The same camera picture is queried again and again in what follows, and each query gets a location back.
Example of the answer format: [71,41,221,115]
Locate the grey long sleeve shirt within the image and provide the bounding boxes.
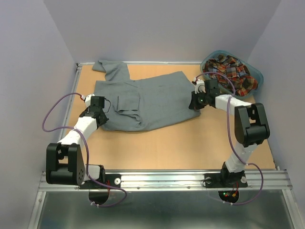
[92,60,201,132]

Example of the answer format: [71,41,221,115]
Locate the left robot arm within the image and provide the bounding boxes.
[46,94,108,188]

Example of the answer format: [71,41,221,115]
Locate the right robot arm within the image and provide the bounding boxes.
[189,79,270,188]

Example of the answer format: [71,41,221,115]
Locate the plaid long sleeve shirt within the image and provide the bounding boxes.
[202,54,258,97]

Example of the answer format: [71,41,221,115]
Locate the teal plastic basket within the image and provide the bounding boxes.
[200,50,264,100]

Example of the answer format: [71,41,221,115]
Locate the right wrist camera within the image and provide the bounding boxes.
[192,77,205,94]

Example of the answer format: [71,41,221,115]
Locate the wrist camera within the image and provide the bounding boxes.
[192,77,205,94]
[81,94,94,107]

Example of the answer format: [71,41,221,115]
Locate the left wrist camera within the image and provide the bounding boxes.
[81,94,94,107]

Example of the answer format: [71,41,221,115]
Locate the aluminium back rail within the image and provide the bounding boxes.
[76,61,202,66]

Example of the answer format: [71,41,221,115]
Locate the aluminium rail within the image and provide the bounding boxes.
[38,169,293,192]
[76,61,202,66]

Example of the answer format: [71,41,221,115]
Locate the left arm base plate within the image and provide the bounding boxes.
[79,174,121,189]

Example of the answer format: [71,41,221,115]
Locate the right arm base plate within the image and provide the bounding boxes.
[204,172,248,189]

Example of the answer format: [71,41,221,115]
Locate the aluminium front rail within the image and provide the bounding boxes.
[38,169,293,192]

